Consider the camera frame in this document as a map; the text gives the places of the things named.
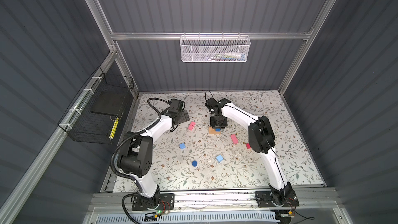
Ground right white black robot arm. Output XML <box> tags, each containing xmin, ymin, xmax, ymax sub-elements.
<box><xmin>205</xmin><ymin>97</ymin><xmax>299</xmax><ymax>206</ymax></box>

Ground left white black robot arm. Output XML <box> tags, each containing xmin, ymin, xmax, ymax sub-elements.
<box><xmin>110</xmin><ymin>97</ymin><xmax>189</xmax><ymax>205</ymax></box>

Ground light pink rectangular block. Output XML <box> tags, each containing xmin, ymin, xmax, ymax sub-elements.
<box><xmin>188</xmin><ymin>121</ymin><xmax>195</xmax><ymax>131</ymax></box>

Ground light blue square block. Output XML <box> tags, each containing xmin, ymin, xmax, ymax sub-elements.
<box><xmin>216</xmin><ymin>155</ymin><xmax>224</xmax><ymax>163</ymax></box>

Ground floral patterned table mat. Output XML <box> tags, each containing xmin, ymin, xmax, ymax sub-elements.
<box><xmin>113</xmin><ymin>91</ymin><xmax>323</xmax><ymax>192</ymax></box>

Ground black pad in basket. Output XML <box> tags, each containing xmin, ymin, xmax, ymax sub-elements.
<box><xmin>90</xmin><ymin>91</ymin><xmax>125</xmax><ymax>117</ymax></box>

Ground markers in white basket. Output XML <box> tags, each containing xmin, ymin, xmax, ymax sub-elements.
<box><xmin>205</xmin><ymin>52</ymin><xmax>247</xmax><ymax>62</ymax></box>

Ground yellow marker in basket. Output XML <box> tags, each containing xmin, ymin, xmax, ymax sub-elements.
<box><xmin>109</xmin><ymin>117</ymin><xmax>119</xmax><ymax>140</ymax></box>

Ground left black corrugated cable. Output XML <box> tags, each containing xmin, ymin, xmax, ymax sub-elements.
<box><xmin>110</xmin><ymin>97</ymin><xmax>172</xmax><ymax>181</ymax></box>

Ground white wire mesh basket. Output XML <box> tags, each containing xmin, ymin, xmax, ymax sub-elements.
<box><xmin>179</xmin><ymin>35</ymin><xmax>251</xmax><ymax>63</ymax></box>

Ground black wire basket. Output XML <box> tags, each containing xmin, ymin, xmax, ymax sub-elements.
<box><xmin>58</xmin><ymin>68</ymin><xmax>135</xmax><ymax>144</ymax></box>

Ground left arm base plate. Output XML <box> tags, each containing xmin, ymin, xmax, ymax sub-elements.
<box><xmin>131</xmin><ymin>194</ymin><xmax>175</xmax><ymax>211</ymax></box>

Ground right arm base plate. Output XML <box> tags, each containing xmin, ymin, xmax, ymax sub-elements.
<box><xmin>255</xmin><ymin>190</ymin><xmax>300</xmax><ymax>208</ymax></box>

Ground white ventilated cable duct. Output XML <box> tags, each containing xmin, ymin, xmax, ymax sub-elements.
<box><xmin>94</xmin><ymin>211</ymin><xmax>277</xmax><ymax>224</ymax></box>

